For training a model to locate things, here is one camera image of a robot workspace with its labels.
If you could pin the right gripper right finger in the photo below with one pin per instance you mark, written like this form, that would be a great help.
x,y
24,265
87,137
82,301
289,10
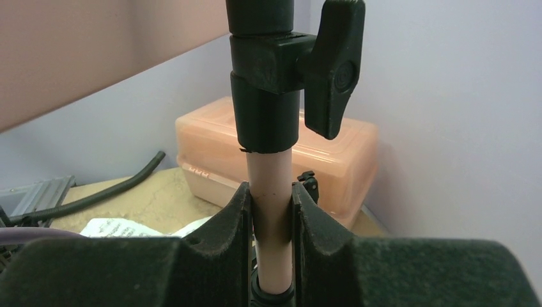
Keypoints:
x,y
335,267

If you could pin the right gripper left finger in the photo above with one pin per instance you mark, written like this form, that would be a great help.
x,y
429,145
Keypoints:
x,y
209,267

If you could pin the pink music stand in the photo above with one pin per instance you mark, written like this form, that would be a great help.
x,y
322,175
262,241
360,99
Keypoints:
x,y
271,64

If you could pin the pink translucent storage box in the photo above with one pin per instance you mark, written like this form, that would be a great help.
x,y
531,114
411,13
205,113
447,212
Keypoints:
x,y
214,165

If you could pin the upper sheet music page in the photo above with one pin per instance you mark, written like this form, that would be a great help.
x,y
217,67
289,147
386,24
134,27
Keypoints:
x,y
119,227

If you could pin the black microphone shock mount stand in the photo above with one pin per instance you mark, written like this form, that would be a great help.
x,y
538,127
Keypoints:
x,y
310,183

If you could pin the aluminium frame profile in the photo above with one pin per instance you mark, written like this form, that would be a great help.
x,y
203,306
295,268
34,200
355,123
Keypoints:
x,y
42,195

